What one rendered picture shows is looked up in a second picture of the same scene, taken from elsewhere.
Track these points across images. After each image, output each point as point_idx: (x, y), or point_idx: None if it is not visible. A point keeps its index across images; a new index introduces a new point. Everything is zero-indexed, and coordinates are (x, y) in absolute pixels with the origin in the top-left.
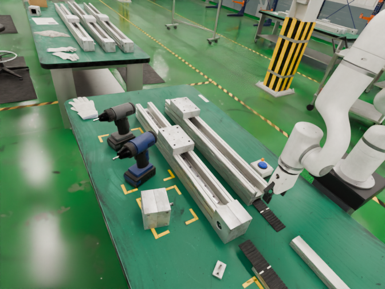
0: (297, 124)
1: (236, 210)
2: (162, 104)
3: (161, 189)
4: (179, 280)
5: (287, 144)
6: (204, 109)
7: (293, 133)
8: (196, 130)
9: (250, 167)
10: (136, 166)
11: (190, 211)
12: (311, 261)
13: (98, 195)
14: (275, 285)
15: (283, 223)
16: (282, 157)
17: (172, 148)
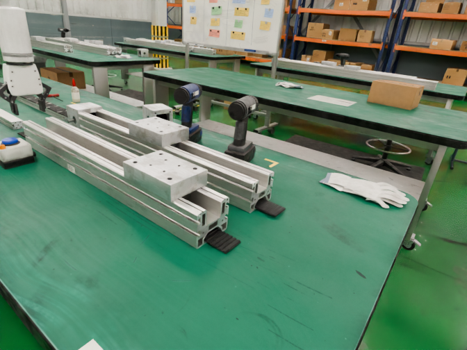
0: (19, 8)
1: (80, 106)
2: (254, 253)
3: (155, 110)
4: (128, 115)
5: (28, 34)
6: (103, 280)
7: (26, 17)
8: (128, 153)
9: (39, 129)
10: (192, 125)
11: None
12: (13, 115)
13: (213, 131)
14: (59, 108)
15: (17, 135)
16: (32, 51)
17: (156, 117)
